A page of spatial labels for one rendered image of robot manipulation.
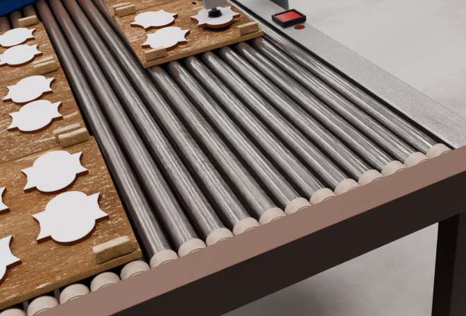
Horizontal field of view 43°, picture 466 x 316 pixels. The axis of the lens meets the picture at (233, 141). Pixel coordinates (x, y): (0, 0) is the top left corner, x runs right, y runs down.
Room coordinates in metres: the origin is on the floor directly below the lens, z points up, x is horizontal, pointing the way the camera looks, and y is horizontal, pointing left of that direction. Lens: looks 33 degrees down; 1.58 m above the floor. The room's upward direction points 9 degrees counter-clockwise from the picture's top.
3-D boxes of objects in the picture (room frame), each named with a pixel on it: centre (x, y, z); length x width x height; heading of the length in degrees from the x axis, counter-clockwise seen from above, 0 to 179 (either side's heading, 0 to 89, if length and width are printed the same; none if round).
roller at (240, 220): (1.65, 0.29, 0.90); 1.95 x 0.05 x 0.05; 18
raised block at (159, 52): (1.47, 0.17, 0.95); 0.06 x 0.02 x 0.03; 106
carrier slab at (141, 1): (2.09, 0.21, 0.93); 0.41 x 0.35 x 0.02; 14
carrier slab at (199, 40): (1.69, 0.09, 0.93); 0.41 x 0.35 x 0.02; 16
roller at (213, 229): (1.63, 0.34, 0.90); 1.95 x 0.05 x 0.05; 18
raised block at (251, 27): (1.54, -0.09, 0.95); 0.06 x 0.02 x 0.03; 106
